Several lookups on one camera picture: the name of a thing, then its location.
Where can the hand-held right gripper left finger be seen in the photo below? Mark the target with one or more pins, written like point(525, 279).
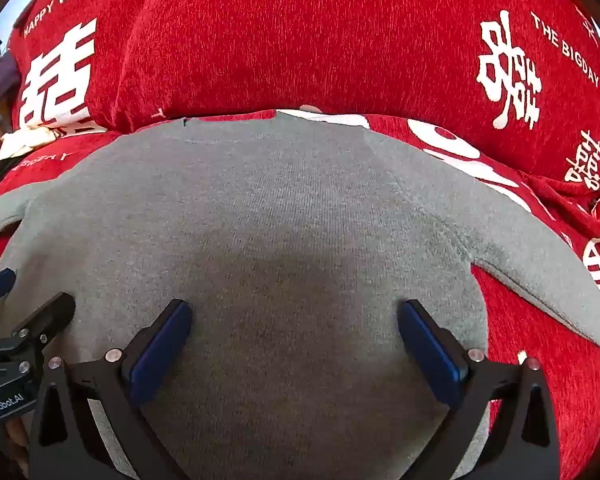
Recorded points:
point(160, 355)

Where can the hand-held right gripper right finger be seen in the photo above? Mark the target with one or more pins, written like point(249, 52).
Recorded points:
point(430, 355)

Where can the grey knit sweater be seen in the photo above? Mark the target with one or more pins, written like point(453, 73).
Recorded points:
point(280, 235)

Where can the pile of grey purple clothes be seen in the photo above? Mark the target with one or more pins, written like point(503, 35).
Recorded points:
point(2, 75)

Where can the red printed sofa seat cover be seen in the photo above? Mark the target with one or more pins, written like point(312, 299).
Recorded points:
point(555, 385)

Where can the cream cloth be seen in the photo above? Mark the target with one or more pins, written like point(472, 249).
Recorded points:
point(20, 142)

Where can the red printed sofa back cushion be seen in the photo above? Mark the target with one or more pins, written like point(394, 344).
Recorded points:
point(305, 35)

